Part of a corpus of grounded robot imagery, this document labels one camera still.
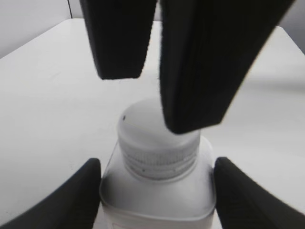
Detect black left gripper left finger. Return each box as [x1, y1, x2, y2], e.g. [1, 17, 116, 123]
[1, 158, 101, 229]

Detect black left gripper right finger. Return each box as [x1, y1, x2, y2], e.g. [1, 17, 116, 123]
[213, 157, 305, 229]

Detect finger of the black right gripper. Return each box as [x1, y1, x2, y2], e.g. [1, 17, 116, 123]
[160, 0, 293, 134]
[80, 0, 157, 80]

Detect white plastic bottle cap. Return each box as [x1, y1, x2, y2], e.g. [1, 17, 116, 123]
[117, 98, 200, 180]

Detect white strawberry yogurt bottle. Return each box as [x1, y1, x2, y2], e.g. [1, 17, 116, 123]
[99, 135, 217, 229]

